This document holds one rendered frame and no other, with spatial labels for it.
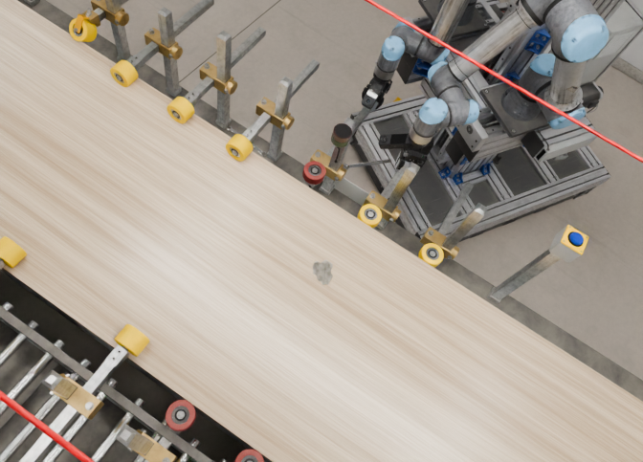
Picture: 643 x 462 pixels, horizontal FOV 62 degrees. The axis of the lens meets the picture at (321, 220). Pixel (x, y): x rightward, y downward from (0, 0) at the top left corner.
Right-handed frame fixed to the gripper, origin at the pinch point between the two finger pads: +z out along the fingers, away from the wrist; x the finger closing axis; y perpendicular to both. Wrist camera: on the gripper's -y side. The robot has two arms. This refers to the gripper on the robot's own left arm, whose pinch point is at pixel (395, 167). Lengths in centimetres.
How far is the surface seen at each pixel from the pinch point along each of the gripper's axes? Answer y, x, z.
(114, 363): -66, -88, -1
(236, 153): -55, -12, 0
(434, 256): 19.7, -28.1, 4.5
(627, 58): 162, 203, 85
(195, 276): -54, -57, 5
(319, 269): -17.8, -44.0, 3.9
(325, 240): -17.8, -33.0, 4.7
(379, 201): -1.5, -8.3, 11.5
